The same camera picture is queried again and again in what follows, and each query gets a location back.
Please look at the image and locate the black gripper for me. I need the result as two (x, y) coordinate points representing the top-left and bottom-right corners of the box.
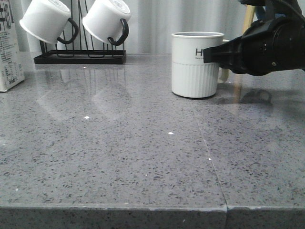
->
(203, 17), (305, 76)

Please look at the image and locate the whole milk carton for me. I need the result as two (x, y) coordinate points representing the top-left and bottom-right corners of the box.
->
(0, 0), (25, 92)

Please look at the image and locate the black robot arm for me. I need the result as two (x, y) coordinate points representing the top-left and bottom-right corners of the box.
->
(203, 0), (305, 76)

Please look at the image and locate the white HOME mug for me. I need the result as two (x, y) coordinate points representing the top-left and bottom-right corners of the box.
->
(171, 31), (229, 98)

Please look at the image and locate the wooden mug tree stand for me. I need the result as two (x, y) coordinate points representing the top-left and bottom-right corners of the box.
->
(242, 5), (255, 33)

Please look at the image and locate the white mug black handle right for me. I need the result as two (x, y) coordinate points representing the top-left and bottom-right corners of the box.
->
(82, 0), (131, 46)

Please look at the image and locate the white mug black handle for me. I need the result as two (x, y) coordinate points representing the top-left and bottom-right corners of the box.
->
(19, 0), (79, 44)
(82, 0), (131, 46)

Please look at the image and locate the black wire mug rack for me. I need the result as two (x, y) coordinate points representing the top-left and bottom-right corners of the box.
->
(34, 0), (126, 64)

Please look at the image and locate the white mug black handle left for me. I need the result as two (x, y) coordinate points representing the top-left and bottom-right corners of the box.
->
(19, 0), (79, 44)

